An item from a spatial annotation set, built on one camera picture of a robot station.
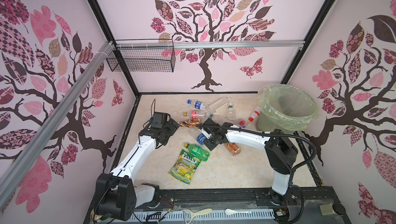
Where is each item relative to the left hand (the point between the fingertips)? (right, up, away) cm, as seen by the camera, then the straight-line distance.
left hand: (175, 131), depth 85 cm
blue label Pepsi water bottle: (+13, +15, +22) cm, 29 cm away
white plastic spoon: (+28, -35, -15) cm, 47 cm away
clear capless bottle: (+30, +17, +26) cm, 43 cm away
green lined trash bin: (+68, +13, +8) cm, 69 cm away
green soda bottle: (+13, -12, 0) cm, 18 cm away
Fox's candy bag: (+6, -19, -3) cm, 20 cm away
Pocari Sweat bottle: (+13, -2, +5) cm, 14 cm away
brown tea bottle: (+33, -10, 0) cm, 34 cm away
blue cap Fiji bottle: (+41, +3, +13) cm, 43 cm away
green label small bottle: (+36, +9, +22) cm, 43 cm away
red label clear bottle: (+11, +9, +18) cm, 23 cm away
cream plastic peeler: (+15, -36, -14) cm, 41 cm away
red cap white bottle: (+52, +9, +18) cm, 56 cm away
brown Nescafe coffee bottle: (+7, +3, +12) cm, 15 cm away
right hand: (+19, -6, +5) cm, 21 cm away
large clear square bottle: (+28, +5, +18) cm, 34 cm away
